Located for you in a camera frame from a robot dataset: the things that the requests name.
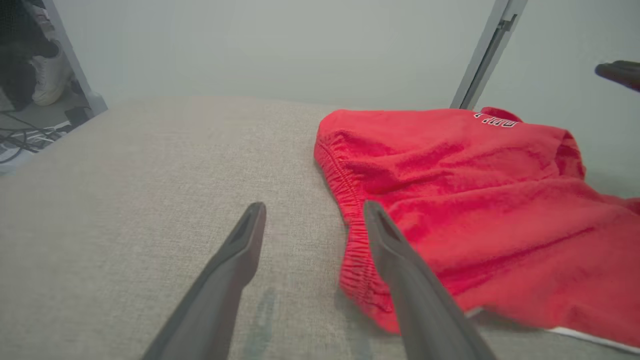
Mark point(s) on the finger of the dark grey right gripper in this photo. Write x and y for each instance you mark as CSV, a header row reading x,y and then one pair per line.
x,y
625,72

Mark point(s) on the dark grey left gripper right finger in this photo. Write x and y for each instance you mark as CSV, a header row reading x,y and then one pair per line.
x,y
425,320

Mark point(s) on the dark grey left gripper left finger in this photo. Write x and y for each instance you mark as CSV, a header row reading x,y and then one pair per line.
x,y
210,310

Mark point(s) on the red jersey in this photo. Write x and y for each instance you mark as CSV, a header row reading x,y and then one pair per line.
x,y
475,200

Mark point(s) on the white power strip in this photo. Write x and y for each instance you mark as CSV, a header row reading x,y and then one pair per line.
x,y
47,140

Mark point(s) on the grey angled partition leg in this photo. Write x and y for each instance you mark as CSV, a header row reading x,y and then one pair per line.
x,y
95,104

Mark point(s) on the white sneaker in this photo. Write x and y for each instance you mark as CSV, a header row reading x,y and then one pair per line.
x,y
50,80
40,17

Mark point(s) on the grey metal partition post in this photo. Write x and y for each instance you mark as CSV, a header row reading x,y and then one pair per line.
x,y
492,40

